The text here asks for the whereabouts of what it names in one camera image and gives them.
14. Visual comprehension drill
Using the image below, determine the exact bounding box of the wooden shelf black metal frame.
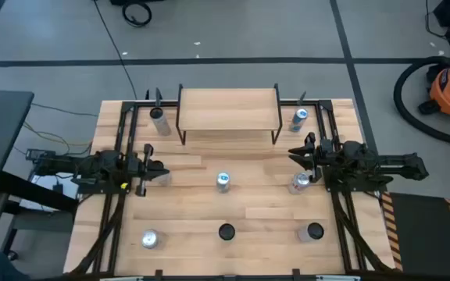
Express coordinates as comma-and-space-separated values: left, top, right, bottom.
175, 83, 284, 146

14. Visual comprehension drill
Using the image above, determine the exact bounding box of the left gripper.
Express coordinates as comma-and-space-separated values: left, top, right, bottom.
127, 143, 170, 197

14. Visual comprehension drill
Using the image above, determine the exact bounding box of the white paper box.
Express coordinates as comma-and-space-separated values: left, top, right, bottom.
19, 173, 82, 214

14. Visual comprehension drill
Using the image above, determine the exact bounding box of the blue silver Red Bull can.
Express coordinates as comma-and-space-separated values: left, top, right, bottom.
288, 108, 309, 133
215, 171, 232, 194

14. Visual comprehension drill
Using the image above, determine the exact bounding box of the black equipment cable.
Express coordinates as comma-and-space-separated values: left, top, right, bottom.
424, 0, 450, 40

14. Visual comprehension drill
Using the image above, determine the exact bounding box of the thin dark floor cable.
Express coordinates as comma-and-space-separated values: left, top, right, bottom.
31, 102, 100, 118

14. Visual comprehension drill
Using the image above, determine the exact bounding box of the tall white can black lid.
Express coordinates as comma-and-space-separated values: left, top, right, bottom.
148, 106, 173, 137
296, 222, 326, 244

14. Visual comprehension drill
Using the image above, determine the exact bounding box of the long black floor cable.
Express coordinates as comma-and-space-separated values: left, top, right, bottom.
93, 0, 138, 101

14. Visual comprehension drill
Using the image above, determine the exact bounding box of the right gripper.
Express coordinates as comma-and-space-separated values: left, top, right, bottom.
287, 131, 343, 183

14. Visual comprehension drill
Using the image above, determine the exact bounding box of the coiled black cable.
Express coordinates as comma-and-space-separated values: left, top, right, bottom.
121, 1, 153, 29

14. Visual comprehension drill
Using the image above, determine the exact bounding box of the black aluminium table frame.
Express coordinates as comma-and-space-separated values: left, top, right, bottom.
68, 99, 396, 281

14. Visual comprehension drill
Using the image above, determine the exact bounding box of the tall white orange-print can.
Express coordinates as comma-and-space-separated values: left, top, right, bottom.
217, 222, 237, 242

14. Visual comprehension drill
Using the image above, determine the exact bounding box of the silver Diet Coke can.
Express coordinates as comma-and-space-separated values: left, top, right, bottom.
287, 171, 313, 196
140, 229, 167, 251

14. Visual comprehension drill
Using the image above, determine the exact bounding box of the yellowish floor cable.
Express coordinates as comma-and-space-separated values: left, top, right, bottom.
13, 121, 93, 157

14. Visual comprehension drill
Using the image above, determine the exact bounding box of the black power adapter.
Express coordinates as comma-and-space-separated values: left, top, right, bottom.
25, 148, 56, 161

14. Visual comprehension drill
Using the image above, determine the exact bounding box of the black hazard-striped floor mat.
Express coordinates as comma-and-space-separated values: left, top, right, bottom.
380, 190, 450, 279

